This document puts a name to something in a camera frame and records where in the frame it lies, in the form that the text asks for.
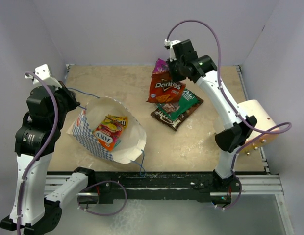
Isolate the purple candy snack bag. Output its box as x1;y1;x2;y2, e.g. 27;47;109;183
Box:
152;58;169;75

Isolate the red snack packet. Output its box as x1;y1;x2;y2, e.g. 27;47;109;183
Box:
147;72;186;103

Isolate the green snack box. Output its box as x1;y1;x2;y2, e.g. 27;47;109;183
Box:
156;88;200;121

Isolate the brown sea salt chips bag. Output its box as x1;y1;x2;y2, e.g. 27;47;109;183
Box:
150;101;203;131

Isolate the blue checkered paper bag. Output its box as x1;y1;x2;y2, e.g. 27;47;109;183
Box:
67;96;147;165

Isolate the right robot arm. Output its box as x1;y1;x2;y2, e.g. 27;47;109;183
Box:
164;39;257;191

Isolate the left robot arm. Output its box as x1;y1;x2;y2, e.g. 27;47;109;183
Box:
0;81;96;235

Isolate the colourful Fox's candy bag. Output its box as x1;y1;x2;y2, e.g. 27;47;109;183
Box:
93;116;124;151

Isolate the yellow candy packet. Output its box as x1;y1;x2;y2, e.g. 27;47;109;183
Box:
107;115;128;128

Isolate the cream cylindrical appliance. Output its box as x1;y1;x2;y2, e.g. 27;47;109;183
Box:
239;100;278;155

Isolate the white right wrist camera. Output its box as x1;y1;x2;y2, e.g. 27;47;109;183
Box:
164;39;181;62

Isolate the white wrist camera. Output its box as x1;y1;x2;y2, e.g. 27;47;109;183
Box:
164;39;181;62
24;64;62;88

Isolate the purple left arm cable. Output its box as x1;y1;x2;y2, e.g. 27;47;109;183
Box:
16;71;59;235

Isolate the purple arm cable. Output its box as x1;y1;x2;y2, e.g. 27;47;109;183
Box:
165;20;293;211
16;71;59;235

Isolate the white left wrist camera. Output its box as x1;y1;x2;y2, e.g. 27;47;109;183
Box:
24;64;62;88

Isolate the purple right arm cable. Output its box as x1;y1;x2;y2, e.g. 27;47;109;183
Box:
165;20;293;211

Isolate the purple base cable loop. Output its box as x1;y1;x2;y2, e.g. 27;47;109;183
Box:
76;180;127;216

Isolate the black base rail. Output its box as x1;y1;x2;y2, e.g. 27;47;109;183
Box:
81;171;242;204

